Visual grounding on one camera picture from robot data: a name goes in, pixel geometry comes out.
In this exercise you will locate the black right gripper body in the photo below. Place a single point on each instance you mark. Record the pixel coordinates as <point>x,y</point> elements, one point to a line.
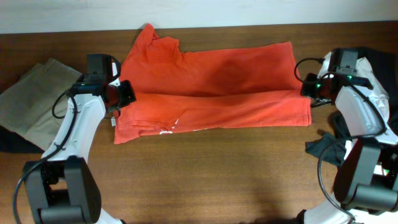
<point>314,89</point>

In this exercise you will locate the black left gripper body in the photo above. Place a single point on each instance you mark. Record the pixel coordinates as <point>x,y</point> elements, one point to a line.
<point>124,96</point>

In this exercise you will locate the red orange t-shirt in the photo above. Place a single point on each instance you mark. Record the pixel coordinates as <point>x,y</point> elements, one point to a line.
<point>179,92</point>

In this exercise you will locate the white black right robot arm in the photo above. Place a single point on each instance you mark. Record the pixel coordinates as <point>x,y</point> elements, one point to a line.
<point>365,186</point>

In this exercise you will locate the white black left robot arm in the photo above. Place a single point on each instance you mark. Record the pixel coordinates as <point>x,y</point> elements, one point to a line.
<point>60,186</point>

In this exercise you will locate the folded khaki trousers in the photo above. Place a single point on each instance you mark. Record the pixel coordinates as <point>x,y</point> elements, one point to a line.
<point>26,107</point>

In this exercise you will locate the folded black garment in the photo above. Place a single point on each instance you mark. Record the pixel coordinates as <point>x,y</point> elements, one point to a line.
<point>14,143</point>

